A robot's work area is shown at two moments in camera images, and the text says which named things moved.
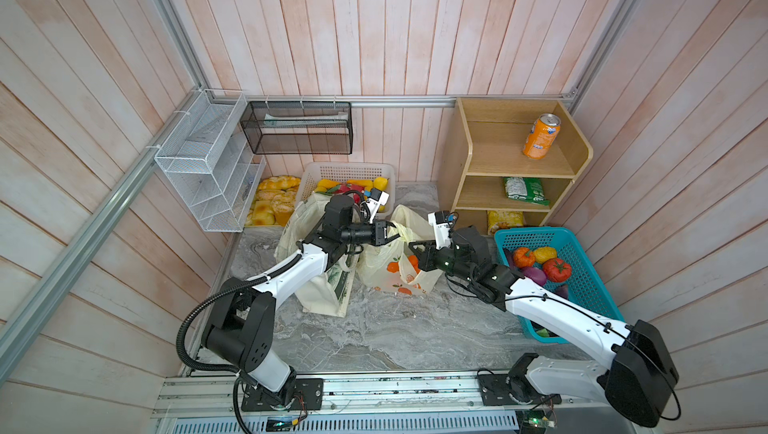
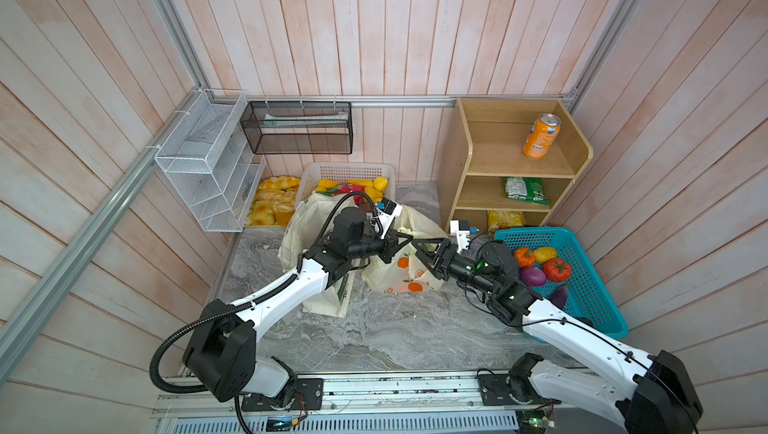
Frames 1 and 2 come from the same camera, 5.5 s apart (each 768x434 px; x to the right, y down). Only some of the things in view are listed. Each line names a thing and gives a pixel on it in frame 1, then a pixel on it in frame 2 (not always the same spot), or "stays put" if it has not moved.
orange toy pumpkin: [523, 257] stays put
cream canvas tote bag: [330, 292] stays put
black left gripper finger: [390, 239] to [388, 258]
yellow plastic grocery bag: [391, 265] stays put
